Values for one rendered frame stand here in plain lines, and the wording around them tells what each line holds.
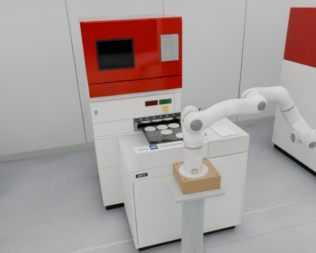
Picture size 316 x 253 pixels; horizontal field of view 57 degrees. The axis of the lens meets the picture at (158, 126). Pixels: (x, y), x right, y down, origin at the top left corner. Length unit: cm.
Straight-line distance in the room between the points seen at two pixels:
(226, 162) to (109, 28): 139
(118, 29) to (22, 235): 204
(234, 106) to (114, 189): 161
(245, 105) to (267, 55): 312
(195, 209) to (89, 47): 143
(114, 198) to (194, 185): 131
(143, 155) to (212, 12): 271
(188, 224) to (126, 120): 107
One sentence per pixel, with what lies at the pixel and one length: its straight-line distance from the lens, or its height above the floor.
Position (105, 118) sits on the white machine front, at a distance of 259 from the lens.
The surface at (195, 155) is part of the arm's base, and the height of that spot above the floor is 105.
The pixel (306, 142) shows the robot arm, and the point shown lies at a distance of 202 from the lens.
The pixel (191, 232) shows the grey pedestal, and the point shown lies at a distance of 216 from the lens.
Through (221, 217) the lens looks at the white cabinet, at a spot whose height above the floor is 22.
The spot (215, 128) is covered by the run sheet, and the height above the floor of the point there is 97.
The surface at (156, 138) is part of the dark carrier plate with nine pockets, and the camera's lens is 240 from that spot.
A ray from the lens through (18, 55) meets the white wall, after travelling 400.
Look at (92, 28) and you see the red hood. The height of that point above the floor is 177.
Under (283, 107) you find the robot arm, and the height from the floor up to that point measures 132.
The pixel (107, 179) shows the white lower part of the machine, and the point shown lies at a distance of 287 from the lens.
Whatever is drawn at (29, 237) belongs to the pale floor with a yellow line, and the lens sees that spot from 307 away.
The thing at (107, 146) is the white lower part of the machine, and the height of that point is 74.
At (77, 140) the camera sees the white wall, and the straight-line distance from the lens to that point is 429.
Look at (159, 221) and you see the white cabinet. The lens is 245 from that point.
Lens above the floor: 194
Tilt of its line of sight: 23 degrees down
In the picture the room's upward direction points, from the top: 2 degrees counter-clockwise
